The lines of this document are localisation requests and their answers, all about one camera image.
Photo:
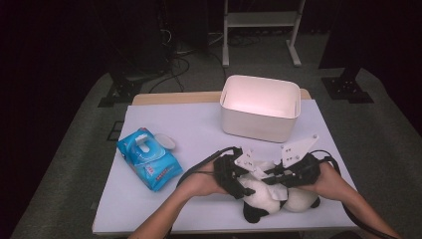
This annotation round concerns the black stand base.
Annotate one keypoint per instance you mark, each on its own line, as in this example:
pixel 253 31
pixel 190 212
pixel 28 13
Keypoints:
pixel 122 89
pixel 346 88

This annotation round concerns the blue wet wipes pack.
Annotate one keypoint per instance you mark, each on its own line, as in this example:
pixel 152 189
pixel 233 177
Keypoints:
pixel 156 169

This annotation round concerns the dark floor outlet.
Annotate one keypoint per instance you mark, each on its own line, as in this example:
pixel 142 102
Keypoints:
pixel 116 131

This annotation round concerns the person's right hand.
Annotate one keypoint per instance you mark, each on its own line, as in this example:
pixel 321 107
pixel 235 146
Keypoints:
pixel 326 182

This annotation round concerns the white wet wipe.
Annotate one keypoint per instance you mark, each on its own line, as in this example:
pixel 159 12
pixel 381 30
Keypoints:
pixel 277 192

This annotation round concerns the panda plush toy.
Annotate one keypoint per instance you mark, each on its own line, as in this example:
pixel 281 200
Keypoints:
pixel 262 199

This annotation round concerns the person's left hand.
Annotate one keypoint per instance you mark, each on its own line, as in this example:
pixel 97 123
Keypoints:
pixel 200 182

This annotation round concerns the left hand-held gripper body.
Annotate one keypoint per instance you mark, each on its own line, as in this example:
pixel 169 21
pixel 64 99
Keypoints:
pixel 225 172

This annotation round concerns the white metal stand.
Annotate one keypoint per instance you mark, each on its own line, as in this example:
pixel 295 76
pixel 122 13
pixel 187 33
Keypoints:
pixel 262 18

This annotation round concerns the white plastic storage box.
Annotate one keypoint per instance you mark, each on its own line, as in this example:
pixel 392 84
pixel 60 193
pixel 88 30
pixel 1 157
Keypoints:
pixel 258 126

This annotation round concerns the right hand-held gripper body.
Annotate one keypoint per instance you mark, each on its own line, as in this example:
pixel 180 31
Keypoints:
pixel 302 172

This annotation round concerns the white table mat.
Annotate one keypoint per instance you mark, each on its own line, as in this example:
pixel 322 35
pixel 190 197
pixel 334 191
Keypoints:
pixel 199 132

